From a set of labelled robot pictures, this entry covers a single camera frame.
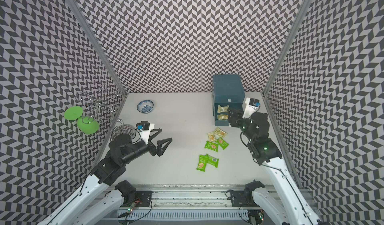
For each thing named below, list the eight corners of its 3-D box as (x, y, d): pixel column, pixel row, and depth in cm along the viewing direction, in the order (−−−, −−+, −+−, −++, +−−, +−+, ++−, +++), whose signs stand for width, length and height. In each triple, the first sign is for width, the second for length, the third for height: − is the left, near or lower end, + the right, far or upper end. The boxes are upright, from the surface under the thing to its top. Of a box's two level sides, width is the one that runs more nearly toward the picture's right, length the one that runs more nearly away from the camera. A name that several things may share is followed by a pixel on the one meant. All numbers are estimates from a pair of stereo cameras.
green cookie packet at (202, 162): (195, 169, 85) (195, 167, 83) (199, 155, 90) (199, 154, 88) (204, 171, 84) (205, 170, 82) (208, 157, 89) (208, 156, 87)
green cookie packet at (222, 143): (215, 142, 94) (215, 141, 93) (219, 138, 96) (220, 136, 95) (224, 150, 91) (224, 148, 90) (228, 145, 93) (229, 143, 92)
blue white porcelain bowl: (138, 113, 108) (135, 109, 105) (141, 104, 114) (139, 99, 110) (152, 113, 108) (150, 109, 105) (154, 104, 114) (153, 99, 110)
